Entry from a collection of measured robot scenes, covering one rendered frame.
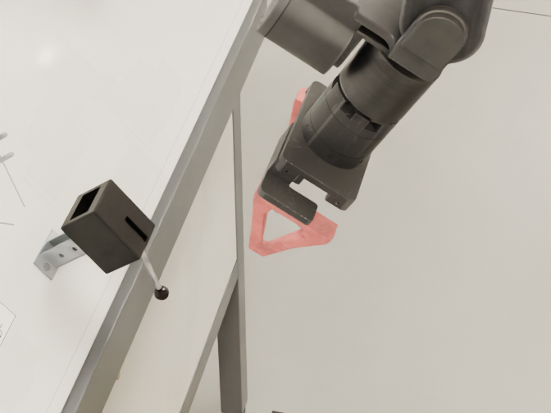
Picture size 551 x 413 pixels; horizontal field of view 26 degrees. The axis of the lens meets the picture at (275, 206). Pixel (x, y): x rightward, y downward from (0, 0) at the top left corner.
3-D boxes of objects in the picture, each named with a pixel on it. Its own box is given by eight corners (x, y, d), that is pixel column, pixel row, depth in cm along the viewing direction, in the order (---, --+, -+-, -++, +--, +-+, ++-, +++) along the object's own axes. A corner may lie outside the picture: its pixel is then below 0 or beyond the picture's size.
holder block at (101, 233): (108, 336, 112) (184, 305, 106) (18, 249, 107) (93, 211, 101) (124, 301, 115) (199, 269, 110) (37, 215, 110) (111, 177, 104)
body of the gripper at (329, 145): (269, 171, 88) (319, 110, 83) (302, 93, 96) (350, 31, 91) (342, 217, 89) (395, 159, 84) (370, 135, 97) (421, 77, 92)
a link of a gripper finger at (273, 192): (211, 247, 92) (268, 177, 86) (237, 189, 97) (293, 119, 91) (284, 292, 93) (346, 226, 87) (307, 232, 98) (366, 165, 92)
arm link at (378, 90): (443, 85, 82) (456, 40, 86) (360, 30, 81) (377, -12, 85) (389, 145, 87) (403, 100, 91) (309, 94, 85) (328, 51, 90)
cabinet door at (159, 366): (241, 259, 185) (236, 47, 159) (129, 565, 145) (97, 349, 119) (225, 256, 185) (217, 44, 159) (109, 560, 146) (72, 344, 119)
